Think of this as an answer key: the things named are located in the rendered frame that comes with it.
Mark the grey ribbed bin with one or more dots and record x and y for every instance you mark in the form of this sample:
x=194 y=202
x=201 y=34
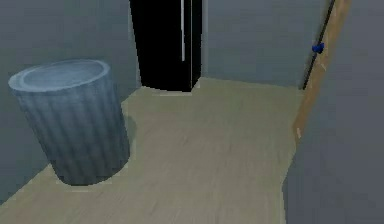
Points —
x=73 y=126

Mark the brown wooden room door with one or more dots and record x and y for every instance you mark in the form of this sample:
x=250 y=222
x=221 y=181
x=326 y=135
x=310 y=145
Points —
x=320 y=76

